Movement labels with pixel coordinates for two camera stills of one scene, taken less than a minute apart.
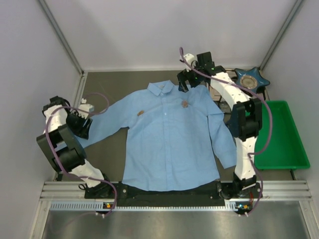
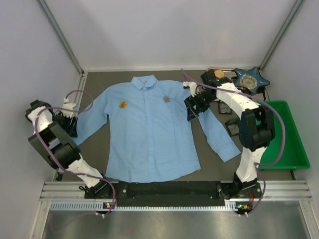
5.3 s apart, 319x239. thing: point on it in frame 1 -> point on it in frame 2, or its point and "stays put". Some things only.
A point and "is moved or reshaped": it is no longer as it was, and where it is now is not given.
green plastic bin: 286,151 stays put
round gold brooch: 140,112 -> 122,104
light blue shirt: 169,145 is moved or reshaped
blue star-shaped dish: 251,78 stays put
